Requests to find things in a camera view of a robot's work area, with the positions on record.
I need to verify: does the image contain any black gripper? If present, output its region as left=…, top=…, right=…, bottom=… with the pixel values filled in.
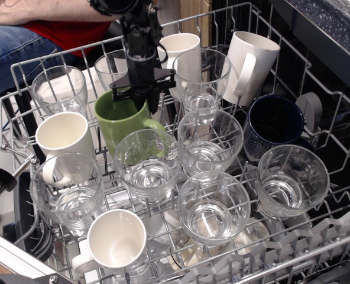
left=111, top=49, right=176, bottom=114

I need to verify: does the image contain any green ceramic mug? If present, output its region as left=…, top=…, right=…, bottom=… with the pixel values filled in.
left=94, top=90, right=166, bottom=157

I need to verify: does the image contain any person forearm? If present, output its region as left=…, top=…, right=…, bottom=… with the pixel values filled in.
left=0, top=0, right=118, bottom=26

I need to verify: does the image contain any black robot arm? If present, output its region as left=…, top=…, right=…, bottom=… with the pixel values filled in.
left=90, top=1, right=176, bottom=114

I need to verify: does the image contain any white mug back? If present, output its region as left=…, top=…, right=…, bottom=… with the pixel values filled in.
left=157, top=33, right=202, bottom=82

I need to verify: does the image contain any cream mug left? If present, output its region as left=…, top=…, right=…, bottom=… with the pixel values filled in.
left=35, top=112, right=96, bottom=187

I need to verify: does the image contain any cream mug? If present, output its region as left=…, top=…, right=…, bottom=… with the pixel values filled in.
left=72, top=209, right=147, bottom=275
left=35, top=112, right=96, bottom=187

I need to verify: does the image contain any tall white mug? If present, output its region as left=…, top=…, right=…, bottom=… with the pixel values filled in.
left=223, top=31, right=280, bottom=107

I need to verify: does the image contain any dark blue mug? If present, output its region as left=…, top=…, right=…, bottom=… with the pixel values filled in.
left=242, top=95, right=314, bottom=166

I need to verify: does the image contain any cream mug front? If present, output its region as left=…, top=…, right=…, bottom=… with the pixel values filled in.
left=72, top=209, right=147, bottom=275

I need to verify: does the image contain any clear glass back middle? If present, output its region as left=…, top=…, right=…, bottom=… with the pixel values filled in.
left=94, top=49, right=128, bottom=91

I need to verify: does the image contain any clear glass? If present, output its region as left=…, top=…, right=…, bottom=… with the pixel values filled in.
left=94, top=49, right=128, bottom=91
left=114, top=129, right=183, bottom=206
left=31, top=65, right=88, bottom=116
left=30, top=153, right=104, bottom=237
left=255, top=144, right=330, bottom=219
left=177, top=170, right=251, bottom=247
left=177, top=108, right=244, bottom=177
left=173, top=49, right=231, bottom=112

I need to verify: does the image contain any clear glass back right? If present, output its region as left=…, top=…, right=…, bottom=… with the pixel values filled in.
left=173, top=49, right=231, bottom=112

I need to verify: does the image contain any clear glass centre right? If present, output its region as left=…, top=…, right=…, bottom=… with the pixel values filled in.
left=177, top=108, right=244, bottom=177

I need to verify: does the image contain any clear glass back left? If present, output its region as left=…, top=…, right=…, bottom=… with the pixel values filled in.
left=31, top=65, right=88, bottom=116

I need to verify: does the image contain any clear glass front left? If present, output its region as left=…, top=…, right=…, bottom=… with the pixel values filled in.
left=30, top=153, right=104, bottom=237

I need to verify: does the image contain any clear glass front middle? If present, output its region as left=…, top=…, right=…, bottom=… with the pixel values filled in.
left=177, top=170, right=251, bottom=247

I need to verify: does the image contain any grey plastic rack clip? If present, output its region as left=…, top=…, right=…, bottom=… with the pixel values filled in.
left=296, top=92, right=323, bottom=132

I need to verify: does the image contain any black clamp with metal rod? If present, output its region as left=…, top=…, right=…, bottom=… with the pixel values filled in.
left=0, top=154, right=40, bottom=195

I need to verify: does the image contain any grey wire dishwasher rack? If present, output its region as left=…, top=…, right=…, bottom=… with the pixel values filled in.
left=0, top=2, right=350, bottom=284

